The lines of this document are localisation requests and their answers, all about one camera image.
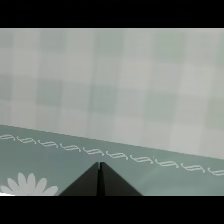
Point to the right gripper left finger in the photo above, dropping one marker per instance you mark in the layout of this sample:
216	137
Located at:
87	183

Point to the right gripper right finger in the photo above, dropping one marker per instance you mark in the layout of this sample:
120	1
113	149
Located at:
113	184

